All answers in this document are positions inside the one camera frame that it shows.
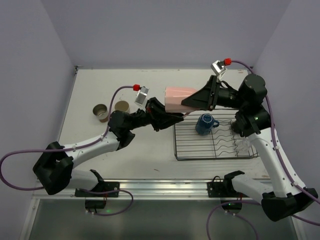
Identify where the pink hexagonal mug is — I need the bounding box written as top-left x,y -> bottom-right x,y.
164,86 -> 199,115

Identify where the blue hexagonal mug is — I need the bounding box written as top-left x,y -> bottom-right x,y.
195,113 -> 220,136

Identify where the beige tall cup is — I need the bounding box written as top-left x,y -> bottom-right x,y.
114,100 -> 130,113

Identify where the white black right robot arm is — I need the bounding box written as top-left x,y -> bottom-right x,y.
181,73 -> 318,222

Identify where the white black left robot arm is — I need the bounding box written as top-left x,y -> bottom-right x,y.
32,97 -> 184,195

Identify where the clear glass cup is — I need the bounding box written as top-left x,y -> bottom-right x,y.
235,138 -> 252,152

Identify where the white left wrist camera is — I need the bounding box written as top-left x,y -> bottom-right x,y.
134,86 -> 149,107

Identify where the grey wire dish rack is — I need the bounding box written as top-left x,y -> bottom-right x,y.
173,108 -> 259,161

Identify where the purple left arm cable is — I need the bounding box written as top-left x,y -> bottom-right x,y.
0,83 -> 141,192

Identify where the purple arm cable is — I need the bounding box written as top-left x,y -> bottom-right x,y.
223,57 -> 320,227
0,83 -> 141,192

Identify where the aluminium front rail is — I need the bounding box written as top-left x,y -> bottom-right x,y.
32,179 -> 250,200

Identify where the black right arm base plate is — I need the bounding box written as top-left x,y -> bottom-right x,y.
206,176 -> 248,198

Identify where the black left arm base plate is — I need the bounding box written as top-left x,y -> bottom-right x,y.
74,181 -> 120,198

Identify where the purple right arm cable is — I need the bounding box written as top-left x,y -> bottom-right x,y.
223,57 -> 320,227

